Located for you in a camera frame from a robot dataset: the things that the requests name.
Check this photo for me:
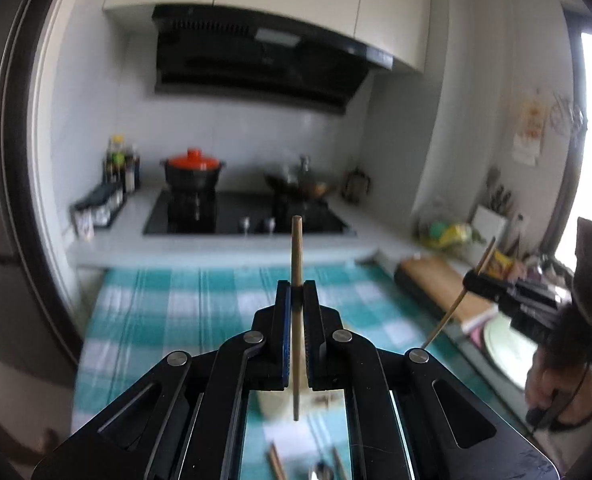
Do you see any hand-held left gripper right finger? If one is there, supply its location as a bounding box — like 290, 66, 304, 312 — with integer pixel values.
301, 280, 559, 480

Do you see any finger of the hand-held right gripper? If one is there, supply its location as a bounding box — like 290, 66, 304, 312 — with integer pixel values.
464, 269, 561, 309
500, 304, 565, 344

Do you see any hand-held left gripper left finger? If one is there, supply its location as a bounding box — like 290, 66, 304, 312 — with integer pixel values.
31, 280, 297, 480

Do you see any wooden chopstick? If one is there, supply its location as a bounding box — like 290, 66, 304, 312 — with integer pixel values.
267, 442, 282, 480
332, 447, 350, 480
421, 237, 497, 350
291, 216, 304, 421
272, 444, 288, 480

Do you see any cream utensil holder box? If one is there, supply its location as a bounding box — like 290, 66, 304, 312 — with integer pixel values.
256, 340, 349, 418

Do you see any person's right forearm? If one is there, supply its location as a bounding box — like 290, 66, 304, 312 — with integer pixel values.
546, 377, 592, 480

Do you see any person's right hand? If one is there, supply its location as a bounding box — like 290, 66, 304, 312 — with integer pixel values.
524, 351, 592, 429

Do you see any yellow packet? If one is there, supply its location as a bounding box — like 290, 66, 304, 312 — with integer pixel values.
490, 250, 518, 281

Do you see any green cutting board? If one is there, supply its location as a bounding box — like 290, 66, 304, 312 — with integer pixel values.
481, 317, 542, 392

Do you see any wooden cutting board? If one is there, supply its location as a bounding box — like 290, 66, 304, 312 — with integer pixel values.
401, 255, 499, 332

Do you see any white knife block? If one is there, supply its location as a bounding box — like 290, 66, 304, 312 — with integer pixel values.
471, 170, 516, 247

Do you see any plastic bag with yellow contents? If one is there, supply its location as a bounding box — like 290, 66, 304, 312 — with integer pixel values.
416, 210, 483, 252

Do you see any teal checked tablecloth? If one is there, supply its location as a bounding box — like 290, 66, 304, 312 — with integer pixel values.
73, 265, 532, 480

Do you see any black gas cooktop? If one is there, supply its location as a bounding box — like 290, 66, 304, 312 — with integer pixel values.
143, 187, 357, 237

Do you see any dark wok with lid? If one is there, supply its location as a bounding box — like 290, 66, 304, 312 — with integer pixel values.
263, 155, 337, 202

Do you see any glass jug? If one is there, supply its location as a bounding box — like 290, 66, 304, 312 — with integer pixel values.
343, 167, 373, 206

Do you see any black pot with orange lid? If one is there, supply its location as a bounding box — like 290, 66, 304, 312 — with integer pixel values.
161, 147, 227, 193

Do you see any dark sauce bottle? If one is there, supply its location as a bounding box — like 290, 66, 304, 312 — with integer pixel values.
123, 147, 142, 196

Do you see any yellow-capped sauce bottle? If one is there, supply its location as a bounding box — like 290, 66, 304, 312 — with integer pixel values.
107, 135, 127, 186

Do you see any black range hood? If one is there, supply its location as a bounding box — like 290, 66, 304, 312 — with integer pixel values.
153, 4, 394, 113

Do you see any black cable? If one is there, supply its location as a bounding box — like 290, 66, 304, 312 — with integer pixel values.
526, 362, 592, 432

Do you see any wall poster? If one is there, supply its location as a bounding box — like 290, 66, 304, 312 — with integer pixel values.
511, 89, 550, 166

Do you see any wire wall rack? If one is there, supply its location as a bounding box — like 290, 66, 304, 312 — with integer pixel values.
550, 91, 588, 137

